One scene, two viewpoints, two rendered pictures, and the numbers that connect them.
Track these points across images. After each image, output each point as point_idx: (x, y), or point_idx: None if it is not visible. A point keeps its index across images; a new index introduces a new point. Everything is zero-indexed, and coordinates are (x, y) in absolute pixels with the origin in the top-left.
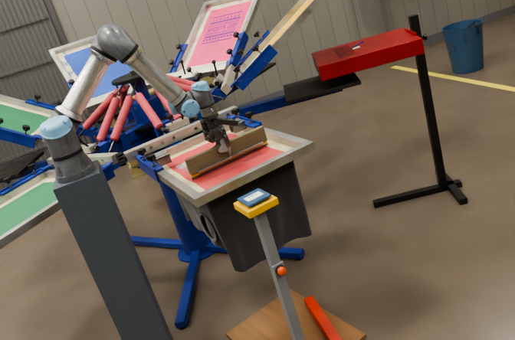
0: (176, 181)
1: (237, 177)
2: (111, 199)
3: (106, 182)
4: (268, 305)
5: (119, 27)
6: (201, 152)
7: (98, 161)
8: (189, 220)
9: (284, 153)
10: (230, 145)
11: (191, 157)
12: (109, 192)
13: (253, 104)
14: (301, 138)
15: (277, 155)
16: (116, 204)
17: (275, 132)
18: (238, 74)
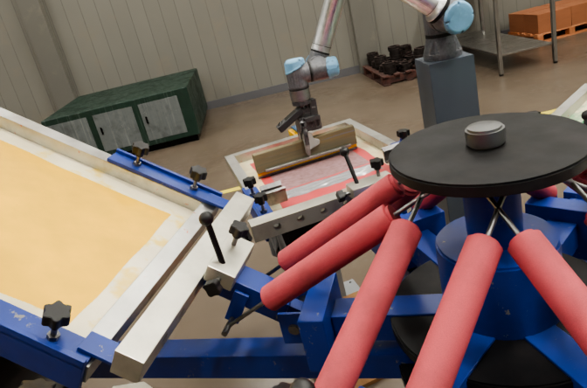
0: (369, 132)
1: (308, 131)
2: (420, 90)
3: (424, 81)
4: (365, 381)
5: None
6: (332, 131)
7: (427, 64)
8: None
9: (256, 148)
10: (299, 139)
11: (344, 126)
12: (424, 90)
13: (184, 348)
14: (228, 162)
15: (264, 146)
16: (434, 115)
17: (241, 175)
18: (173, 256)
